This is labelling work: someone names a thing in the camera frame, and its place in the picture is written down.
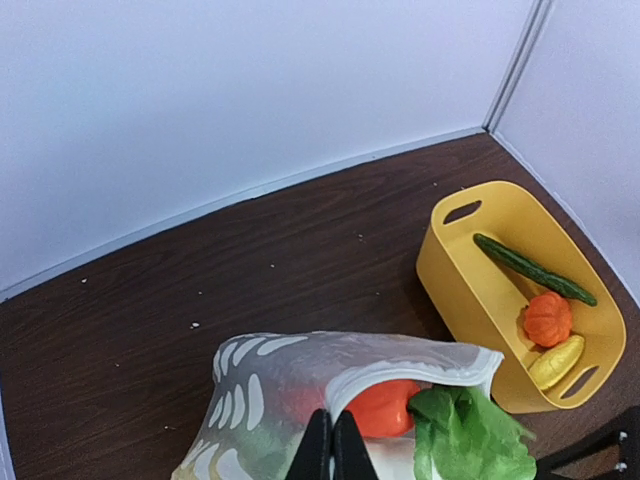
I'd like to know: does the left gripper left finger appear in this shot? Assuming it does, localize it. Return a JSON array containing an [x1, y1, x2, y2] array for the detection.
[[285, 409, 333, 480]]

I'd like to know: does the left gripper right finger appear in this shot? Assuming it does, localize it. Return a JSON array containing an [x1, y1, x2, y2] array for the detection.
[[333, 410, 378, 480]]

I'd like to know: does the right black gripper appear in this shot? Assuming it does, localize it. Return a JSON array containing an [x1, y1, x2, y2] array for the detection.
[[537, 405, 639, 480]]

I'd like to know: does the orange toy carrot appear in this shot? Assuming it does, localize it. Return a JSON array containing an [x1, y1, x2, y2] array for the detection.
[[344, 378, 539, 480]]

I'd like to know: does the dotted clear zip bag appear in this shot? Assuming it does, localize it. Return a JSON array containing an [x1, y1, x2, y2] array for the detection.
[[172, 331, 504, 479]]

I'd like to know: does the yellow toy corn cob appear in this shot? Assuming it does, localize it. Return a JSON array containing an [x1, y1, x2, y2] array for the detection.
[[529, 335, 585, 391]]

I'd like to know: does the orange toy pumpkin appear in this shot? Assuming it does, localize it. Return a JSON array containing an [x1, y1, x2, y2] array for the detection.
[[524, 291, 573, 348]]

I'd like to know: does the dark green toy cucumber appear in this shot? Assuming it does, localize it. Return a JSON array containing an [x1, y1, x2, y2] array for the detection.
[[473, 233, 598, 307]]

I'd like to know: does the yellow plastic basket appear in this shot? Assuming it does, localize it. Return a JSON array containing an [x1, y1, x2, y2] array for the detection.
[[416, 181, 626, 414]]

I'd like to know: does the right aluminium frame post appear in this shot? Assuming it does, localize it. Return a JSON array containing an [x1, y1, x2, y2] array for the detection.
[[482, 0, 554, 134]]

